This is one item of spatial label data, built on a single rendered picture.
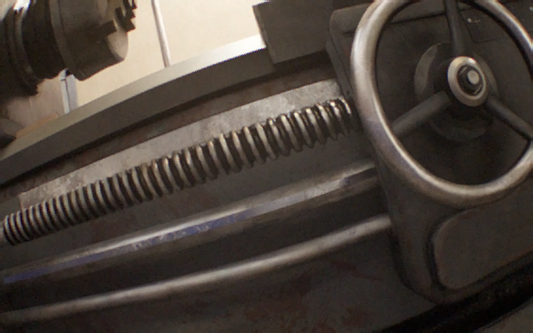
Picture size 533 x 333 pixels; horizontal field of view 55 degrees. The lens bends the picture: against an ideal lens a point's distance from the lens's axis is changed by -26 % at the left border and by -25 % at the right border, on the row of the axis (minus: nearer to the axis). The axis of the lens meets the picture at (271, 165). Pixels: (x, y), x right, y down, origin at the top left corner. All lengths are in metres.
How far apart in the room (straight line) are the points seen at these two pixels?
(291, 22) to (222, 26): 3.46
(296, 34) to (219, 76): 0.10
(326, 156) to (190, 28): 3.52
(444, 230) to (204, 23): 3.73
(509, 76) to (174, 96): 0.39
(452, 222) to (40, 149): 0.50
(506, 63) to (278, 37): 0.28
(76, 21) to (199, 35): 3.25
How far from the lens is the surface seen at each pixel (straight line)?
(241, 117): 0.70
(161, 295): 0.64
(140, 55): 4.22
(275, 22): 0.70
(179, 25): 4.22
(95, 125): 0.74
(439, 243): 0.53
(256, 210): 0.62
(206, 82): 0.71
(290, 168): 0.71
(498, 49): 0.60
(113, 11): 0.97
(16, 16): 1.06
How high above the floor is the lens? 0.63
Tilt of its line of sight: 6 degrees up
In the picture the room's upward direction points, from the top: 18 degrees counter-clockwise
